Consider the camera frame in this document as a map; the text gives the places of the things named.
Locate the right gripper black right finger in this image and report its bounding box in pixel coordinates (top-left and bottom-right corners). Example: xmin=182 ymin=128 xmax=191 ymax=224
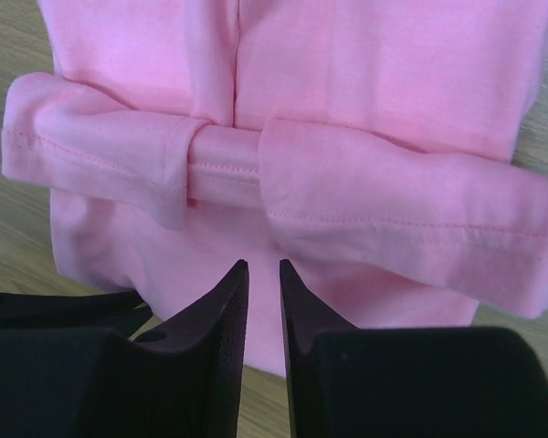
xmin=279 ymin=260 xmax=548 ymax=437

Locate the light pink t shirt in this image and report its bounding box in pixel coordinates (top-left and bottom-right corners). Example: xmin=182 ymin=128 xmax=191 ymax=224
xmin=2 ymin=1 xmax=548 ymax=374

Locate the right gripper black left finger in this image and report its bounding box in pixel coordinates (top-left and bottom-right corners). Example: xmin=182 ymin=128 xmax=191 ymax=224
xmin=0 ymin=260 xmax=248 ymax=437

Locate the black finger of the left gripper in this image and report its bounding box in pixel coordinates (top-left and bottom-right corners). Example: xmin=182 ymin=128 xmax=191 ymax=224
xmin=0 ymin=291 xmax=153 ymax=338

